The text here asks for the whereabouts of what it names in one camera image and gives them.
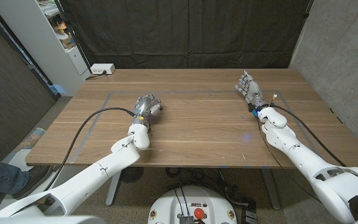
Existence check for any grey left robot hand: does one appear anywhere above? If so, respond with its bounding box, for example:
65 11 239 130
131 94 163 131

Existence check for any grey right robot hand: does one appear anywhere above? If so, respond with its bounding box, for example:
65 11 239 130
234 69 270 118

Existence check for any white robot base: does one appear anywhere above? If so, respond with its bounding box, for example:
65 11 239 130
147 185 238 224

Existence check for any white power strip box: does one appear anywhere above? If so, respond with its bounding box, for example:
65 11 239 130
90 63 116 75

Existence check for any round black floor disc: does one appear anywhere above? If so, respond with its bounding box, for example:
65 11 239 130
119 167 145 184

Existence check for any white table leg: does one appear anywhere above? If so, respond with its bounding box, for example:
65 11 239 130
105 166 124 207
261 168 282 211

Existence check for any black backdrop curtain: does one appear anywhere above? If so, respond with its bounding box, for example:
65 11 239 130
56 0 315 70

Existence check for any cardboard box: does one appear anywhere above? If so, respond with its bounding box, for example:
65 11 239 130
60 33 76 50

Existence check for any yellow toy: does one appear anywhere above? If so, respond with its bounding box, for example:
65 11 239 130
53 21 68 34

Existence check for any colourful floor mat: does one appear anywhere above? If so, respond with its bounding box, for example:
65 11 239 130
12 126 46 153

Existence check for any black power brick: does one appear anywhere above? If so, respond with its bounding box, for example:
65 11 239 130
240 198 258 224

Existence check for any white shelf cabinet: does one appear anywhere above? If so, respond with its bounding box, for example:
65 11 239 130
0 0 92 97

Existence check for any white robot torso edge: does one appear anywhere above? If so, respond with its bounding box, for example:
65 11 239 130
0 215 107 224

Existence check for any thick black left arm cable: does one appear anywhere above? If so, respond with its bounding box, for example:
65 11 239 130
43 106 136 192

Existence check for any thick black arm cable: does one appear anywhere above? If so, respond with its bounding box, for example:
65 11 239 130
271 103 348 168
43 106 136 192

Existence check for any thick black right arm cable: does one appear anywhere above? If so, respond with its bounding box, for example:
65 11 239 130
271 103 348 168

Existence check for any tangled black floor cable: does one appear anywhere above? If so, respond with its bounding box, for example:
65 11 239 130
165 167 248 206

